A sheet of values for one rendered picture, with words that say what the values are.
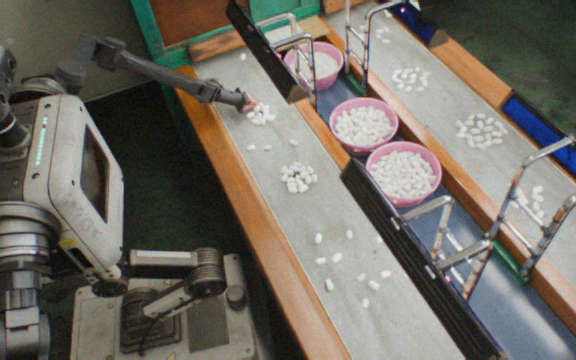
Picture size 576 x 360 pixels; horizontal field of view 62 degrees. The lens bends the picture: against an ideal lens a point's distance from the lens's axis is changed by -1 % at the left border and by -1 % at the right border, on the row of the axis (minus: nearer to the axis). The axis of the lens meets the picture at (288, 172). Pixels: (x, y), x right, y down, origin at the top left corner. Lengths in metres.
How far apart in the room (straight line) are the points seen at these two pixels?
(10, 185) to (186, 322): 0.99
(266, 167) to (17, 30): 1.82
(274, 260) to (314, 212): 0.24
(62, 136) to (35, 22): 2.04
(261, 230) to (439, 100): 0.93
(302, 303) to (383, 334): 0.25
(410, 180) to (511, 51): 2.02
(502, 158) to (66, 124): 1.46
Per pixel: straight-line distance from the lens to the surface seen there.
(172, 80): 1.88
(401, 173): 1.83
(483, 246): 1.25
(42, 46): 3.22
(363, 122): 1.99
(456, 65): 2.24
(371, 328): 1.52
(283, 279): 1.56
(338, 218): 1.70
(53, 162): 1.10
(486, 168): 1.89
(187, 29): 2.29
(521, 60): 3.61
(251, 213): 1.71
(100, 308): 2.04
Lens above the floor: 2.16
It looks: 51 degrees down
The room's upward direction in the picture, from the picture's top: 8 degrees counter-clockwise
